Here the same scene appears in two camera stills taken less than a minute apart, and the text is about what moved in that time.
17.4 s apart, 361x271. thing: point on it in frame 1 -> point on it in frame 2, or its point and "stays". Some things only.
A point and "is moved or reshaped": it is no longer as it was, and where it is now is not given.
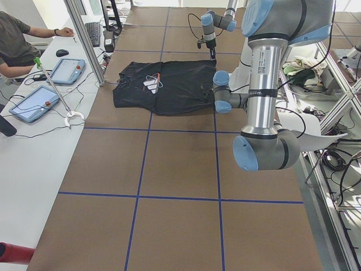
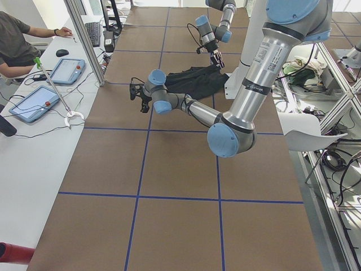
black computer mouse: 61,52 stays
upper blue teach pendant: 67,71 stays
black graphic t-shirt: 168,88 is moved or reshaped
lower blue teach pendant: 39,103 stays
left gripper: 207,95 -> 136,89
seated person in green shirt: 17,52 stays
